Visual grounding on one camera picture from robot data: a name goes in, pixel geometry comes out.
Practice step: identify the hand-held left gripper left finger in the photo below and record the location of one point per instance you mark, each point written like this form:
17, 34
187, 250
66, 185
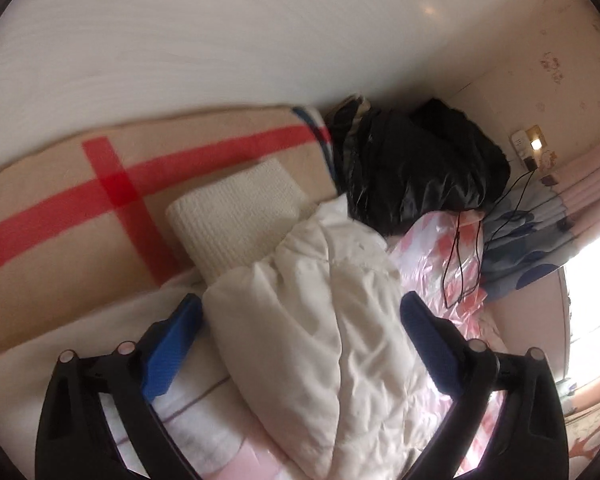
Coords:
172, 345

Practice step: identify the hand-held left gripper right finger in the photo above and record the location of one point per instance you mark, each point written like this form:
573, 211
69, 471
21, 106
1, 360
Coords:
430, 345

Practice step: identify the white quilted jacket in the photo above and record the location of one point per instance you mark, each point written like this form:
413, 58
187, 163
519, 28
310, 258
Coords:
305, 320

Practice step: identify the pink checked plastic sheet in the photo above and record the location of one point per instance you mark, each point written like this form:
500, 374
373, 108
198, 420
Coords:
430, 250

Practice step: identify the white knit folded cloth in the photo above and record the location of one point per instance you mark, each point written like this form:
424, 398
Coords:
230, 220

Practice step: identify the black shiny jacket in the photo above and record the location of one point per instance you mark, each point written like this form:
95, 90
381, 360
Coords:
420, 170

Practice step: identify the window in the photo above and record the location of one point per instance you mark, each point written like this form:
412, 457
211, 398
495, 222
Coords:
595, 285

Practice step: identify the beige blanket with red stripes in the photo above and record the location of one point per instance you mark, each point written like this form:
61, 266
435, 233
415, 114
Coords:
55, 210

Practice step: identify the dark camouflage cloth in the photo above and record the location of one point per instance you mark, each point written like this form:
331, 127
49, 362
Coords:
352, 110

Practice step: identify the white wall power outlet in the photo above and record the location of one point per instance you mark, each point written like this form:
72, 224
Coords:
520, 142

